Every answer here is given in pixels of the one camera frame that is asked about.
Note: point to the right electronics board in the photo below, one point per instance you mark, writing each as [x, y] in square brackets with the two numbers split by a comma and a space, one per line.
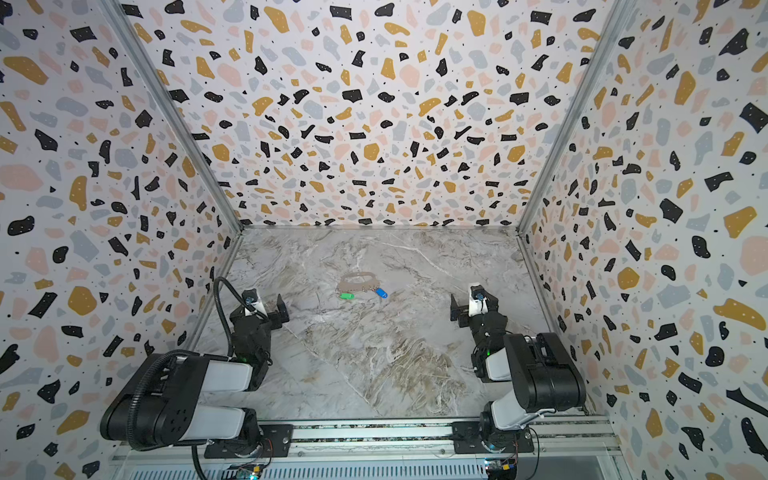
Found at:
[501, 469]

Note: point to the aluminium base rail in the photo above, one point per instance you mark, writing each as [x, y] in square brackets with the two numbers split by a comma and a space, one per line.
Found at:
[567, 446]

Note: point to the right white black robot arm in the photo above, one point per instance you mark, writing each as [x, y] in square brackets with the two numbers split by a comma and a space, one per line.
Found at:
[544, 379]

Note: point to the right aluminium corner post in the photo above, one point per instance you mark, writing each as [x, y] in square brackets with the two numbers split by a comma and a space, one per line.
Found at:
[616, 21]

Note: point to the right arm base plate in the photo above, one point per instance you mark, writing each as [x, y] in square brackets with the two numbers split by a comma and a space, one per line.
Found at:
[476, 437]

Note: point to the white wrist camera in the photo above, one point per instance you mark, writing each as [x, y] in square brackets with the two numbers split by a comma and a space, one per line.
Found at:
[260, 307]
[476, 304]

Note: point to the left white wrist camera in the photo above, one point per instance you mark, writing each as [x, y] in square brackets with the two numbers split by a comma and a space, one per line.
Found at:
[260, 307]

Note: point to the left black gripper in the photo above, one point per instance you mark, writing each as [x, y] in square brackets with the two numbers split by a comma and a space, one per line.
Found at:
[264, 318]

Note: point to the aluminium corner post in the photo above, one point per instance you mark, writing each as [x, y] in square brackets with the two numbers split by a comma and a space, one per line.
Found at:
[616, 21]
[117, 20]

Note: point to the electronics board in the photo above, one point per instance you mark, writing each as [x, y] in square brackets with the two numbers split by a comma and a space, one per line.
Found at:
[501, 469]
[251, 471]

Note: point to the left electronics board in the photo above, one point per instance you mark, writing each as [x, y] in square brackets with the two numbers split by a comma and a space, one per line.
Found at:
[251, 471]

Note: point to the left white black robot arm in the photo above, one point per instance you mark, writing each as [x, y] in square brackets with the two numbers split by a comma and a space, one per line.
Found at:
[161, 405]

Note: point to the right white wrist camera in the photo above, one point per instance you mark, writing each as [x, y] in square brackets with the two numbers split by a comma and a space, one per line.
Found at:
[476, 304]

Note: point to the left aluminium corner post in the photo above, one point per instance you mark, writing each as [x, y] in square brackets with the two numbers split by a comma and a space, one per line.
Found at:
[117, 20]

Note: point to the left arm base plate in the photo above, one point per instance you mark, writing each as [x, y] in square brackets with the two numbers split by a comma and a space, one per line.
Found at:
[267, 441]

